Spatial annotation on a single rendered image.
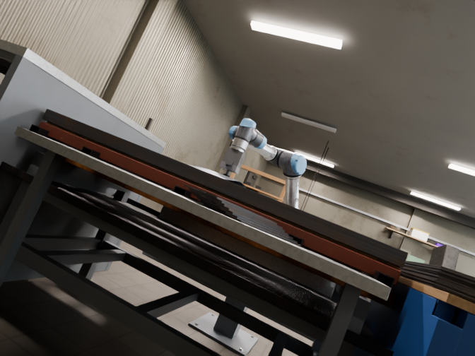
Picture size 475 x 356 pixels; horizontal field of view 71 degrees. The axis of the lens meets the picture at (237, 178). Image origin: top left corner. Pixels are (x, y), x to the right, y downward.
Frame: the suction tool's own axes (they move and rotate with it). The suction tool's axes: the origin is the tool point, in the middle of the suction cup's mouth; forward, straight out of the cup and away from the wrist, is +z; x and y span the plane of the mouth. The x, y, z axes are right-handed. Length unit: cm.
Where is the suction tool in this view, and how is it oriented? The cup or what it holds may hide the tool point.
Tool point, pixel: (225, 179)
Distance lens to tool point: 162.4
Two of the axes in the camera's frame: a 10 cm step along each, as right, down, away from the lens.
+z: -3.9, 9.2, -0.9
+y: 9.0, 3.5, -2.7
